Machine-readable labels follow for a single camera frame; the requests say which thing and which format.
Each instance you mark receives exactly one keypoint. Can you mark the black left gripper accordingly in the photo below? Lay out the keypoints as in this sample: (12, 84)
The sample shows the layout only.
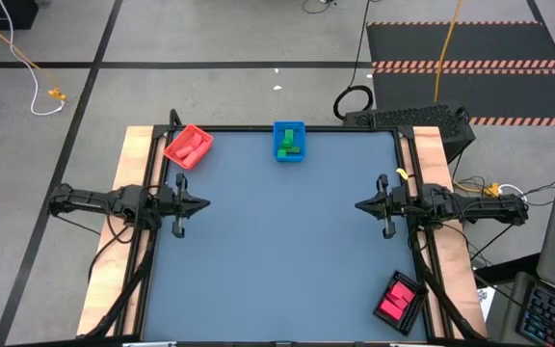
(179, 226)

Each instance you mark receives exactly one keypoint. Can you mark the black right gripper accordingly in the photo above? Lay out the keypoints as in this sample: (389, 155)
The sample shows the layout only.
(389, 226)

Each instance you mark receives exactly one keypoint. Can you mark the orange foam cylinder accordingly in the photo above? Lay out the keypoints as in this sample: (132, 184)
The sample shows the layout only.
(184, 152)

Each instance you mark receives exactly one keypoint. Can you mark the orange rectangular foam block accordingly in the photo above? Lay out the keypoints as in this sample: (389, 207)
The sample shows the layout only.
(197, 140)

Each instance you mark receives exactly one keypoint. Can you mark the red foam block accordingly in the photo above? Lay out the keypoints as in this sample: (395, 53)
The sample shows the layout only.
(396, 301)
(391, 310)
(404, 291)

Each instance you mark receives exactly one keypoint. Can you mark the green rectangular foam block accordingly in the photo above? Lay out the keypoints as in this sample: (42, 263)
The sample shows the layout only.
(289, 135)
(295, 150)

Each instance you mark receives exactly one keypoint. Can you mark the green foam cube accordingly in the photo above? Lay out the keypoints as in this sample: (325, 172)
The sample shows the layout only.
(282, 153)

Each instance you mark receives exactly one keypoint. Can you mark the green foam wedge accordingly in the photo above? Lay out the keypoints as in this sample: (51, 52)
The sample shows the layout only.
(286, 144)

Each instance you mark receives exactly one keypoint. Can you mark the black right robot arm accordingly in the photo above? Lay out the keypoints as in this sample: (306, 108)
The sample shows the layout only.
(475, 207)

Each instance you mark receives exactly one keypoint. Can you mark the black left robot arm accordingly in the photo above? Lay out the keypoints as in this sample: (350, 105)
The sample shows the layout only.
(89, 198)

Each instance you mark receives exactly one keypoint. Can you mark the yellow tag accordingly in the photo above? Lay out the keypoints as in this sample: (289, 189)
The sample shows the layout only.
(401, 173)

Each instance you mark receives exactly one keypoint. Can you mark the orange plastic basket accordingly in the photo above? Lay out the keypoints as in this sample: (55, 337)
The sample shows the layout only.
(179, 142)

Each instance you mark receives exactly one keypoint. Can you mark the black computer tower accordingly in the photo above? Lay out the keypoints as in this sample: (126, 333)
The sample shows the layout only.
(412, 120)

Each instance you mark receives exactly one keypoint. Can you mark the wooden side board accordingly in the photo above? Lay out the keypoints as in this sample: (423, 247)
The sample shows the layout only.
(109, 270)
(456, 270)

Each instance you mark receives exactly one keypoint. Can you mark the black plastic basket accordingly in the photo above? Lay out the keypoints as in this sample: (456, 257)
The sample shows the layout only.
(416, 303)

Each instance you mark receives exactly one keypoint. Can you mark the blue plastic basket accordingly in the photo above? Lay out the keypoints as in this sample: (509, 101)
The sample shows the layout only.
(277, 135)

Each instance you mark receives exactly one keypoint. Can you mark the yellow power plug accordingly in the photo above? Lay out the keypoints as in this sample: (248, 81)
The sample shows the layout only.
(492, 190)

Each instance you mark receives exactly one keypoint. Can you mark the black hazard-striped floor mat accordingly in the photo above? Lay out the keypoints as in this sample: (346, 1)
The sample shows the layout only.
(475, 43)

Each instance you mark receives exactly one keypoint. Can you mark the computer keyboard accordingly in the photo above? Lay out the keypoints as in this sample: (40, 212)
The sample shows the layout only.
(552, 315)

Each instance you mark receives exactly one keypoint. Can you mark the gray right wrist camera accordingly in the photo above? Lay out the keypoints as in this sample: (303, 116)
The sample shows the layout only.
(398, 200)

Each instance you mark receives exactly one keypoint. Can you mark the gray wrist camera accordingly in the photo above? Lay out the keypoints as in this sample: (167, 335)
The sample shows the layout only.
(166, 200)
(398, 200)

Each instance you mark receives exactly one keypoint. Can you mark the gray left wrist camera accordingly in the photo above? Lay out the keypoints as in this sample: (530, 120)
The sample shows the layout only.
(166, 200)

